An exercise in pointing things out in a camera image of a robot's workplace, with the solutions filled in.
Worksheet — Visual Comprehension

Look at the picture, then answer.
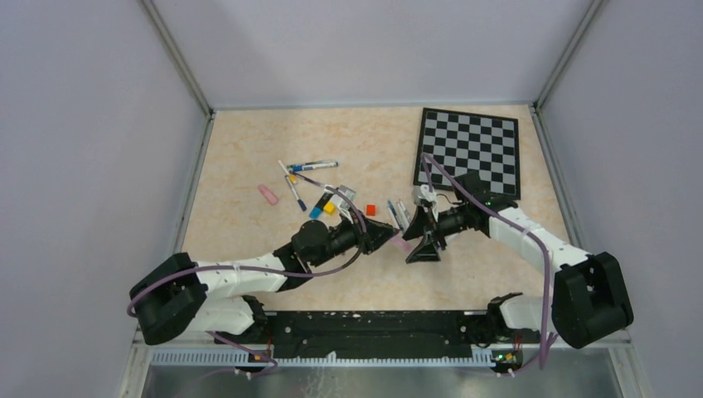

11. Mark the black white checkerboard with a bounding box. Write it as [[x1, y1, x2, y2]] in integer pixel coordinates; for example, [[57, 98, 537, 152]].
[[413, 108, 521, 200]]

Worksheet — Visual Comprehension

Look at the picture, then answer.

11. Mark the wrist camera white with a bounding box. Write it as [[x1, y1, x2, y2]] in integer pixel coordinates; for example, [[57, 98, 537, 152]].
[[412, 184, 437, 206], [332, 185, 357, 216]]

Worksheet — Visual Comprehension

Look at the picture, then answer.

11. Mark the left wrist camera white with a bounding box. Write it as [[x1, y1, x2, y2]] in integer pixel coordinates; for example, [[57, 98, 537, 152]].
[[332, 185, 357, 216]]

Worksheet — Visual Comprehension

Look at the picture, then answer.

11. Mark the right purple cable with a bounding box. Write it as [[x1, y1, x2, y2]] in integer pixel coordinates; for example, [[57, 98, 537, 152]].
[[419, 153, 559, 370]]

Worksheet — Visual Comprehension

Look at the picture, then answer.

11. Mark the white cable duct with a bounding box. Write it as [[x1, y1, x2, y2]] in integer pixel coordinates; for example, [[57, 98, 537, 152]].
[[151, 348, 496, 367]]

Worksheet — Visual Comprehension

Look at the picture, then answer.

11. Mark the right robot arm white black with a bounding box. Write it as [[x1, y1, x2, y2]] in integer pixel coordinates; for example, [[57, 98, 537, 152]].
[[403, 172, 634, 349]]

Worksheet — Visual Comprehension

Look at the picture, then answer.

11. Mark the pink eraser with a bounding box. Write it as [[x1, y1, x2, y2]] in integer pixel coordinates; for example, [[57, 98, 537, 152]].
[[257, 184, 279, 206]]

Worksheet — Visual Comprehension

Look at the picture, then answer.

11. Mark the thin purple pen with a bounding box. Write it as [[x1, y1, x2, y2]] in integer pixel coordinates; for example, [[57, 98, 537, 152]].
[[294, 173, 327, 188]]

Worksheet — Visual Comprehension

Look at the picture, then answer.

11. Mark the purple cable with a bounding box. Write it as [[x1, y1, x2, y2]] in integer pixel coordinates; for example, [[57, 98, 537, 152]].
[[419, 153, 559, 370], [127, 187, 368, 380]]

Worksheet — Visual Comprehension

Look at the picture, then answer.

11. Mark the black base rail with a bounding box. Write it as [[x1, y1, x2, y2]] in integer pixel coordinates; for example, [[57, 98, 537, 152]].
[[220, 310, 540, 359]]

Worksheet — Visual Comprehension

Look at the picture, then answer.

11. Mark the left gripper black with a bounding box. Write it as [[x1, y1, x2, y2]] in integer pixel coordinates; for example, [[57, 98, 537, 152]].
[[310, 205, 399, 268]]

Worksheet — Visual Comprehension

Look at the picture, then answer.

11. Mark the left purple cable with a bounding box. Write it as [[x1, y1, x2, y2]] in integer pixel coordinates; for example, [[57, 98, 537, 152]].
[[127, 187, 368, 380]]

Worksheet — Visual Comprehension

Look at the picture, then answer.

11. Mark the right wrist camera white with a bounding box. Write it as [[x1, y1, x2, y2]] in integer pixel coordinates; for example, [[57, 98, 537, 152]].
[[412, 184, 437, 206]]

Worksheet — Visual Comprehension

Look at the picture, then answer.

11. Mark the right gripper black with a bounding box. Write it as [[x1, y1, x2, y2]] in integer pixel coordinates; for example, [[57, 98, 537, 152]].
[[401, 204, 469, 263]]

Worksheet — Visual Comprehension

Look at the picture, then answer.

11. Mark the yellow block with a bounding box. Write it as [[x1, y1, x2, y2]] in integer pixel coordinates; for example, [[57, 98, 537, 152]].
[[323, 202, 337, 215]]

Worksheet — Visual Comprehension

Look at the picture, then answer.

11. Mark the pink highlighter pen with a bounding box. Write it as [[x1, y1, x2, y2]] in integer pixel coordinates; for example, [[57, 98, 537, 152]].
[[390, 235, 413, 254]]

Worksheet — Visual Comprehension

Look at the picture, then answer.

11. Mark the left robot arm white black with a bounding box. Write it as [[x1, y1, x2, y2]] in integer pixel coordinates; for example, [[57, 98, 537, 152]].
[[127, 217, 399, 345]]

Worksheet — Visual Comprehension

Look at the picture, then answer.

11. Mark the blue clear pen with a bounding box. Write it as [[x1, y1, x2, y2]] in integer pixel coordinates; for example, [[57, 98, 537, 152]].
[[287, 161, 339, 172]]

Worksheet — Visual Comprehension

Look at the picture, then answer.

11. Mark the blue teal pen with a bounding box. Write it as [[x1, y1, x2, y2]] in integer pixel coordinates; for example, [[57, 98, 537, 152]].
[[386, 201, 404, 231]]

